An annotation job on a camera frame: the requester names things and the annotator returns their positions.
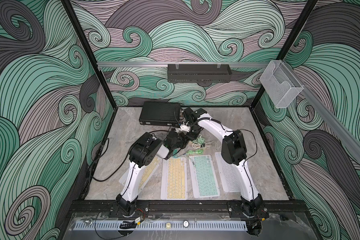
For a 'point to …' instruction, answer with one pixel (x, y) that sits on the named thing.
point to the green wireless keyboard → (204, 177)
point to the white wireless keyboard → (229, 176)
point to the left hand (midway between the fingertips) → (193, 135)
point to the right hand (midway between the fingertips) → (191, 136)
